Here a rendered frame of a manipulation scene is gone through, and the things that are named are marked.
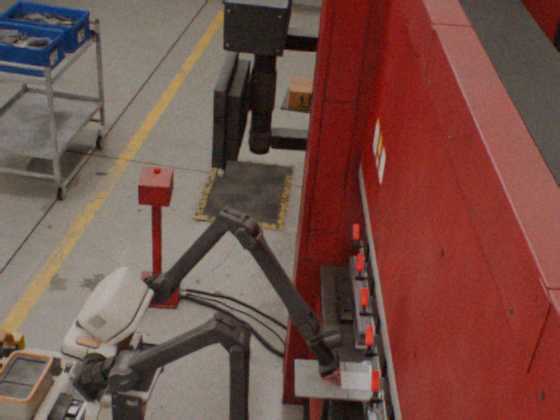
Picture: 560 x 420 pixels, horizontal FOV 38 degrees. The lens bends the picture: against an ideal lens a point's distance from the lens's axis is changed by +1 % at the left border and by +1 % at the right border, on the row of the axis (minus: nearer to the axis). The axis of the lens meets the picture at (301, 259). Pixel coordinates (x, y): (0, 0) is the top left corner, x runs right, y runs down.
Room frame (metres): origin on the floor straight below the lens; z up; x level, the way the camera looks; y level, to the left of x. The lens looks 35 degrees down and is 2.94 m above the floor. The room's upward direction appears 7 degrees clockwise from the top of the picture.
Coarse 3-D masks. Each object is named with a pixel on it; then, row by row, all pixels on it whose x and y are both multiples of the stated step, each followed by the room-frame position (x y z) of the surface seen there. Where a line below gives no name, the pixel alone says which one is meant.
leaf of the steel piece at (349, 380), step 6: (342, 372) 2.10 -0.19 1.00; (348, 372) 2.10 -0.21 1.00; (354, 372) 2.11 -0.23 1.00; (360, 372) 2.11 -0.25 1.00; (342, 378) 2.07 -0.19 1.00; (348, 378) 2.07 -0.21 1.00; (354, 378) 2.08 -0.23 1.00; (360, 378) 2.08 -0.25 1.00; (366, 378) 2.09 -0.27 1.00; (342, 384) 2.04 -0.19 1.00; (348, 384) 2.04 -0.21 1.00; (354, 384) 2.05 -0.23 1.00; (360, 384) 2.05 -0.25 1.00; (366, 384) 2.06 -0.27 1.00
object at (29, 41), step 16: (0, 32) 4.85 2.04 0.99; (16, 32) 4.91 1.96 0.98; (32, 32) 4.97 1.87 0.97; (48, 32) 4.96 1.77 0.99; (0, 48) 4.63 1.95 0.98; (16, 48) 4.62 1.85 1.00; (32, 48) 4.61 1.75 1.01; (48, 48) 4.69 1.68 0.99; (32, 64) 4.62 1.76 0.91; (48, 64) 4.69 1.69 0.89
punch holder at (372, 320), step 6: (372, 300) 2.15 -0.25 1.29; (372, 306) 2.14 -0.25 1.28; (378, 306) 2.07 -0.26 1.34; (372, 312) 2.13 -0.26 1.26; (378, 312) 2.04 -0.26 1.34; (372, 318) 2.10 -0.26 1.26; (378, 318) 2.03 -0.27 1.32; (372, 324) 2.08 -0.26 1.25; (378, 324) 2.03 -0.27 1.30; (378, 330) 2.03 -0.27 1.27; (372, 342) 2.02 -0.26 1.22; (372, 348) 2.02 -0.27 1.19
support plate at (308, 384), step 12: (300, 360) 2.14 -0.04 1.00; (312, 360) 2.15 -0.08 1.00; (300, 372) 2.08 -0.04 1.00; (312, 372) 2.09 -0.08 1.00; (300, 384) 2.02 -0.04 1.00; (312, 384) 2.03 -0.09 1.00; (324, 384) 2.03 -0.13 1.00; (300, 396) 1.97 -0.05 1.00; (312, 396) 1.97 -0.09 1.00; (324, 396) 1.98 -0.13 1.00; (336, 396) 1.98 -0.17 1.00; (348, 396) 1.99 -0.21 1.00; (360, 396) 2.00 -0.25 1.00
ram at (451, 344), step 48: (384, 48) 2.77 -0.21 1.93; (384, 96) 2.61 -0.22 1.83; (384, 144) 2.45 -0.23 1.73; (432, 144) 1.79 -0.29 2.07; (384, 192) 2.30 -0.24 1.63; (432, 192) 1.70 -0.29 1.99; (384, 240) 2.16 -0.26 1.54; (432, 240) 1.60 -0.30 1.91; (384, 288) 2.02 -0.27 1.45; (432, 288) 1.51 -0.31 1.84; (480, 288) 1.21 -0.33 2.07; (384, 336) 1.89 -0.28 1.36; (432, 336) 1.42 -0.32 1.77; (480, 336) 1.14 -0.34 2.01; (432, 384) 1.34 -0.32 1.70; (480, 384) 1.08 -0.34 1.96; (528, 384) 0.91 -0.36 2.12
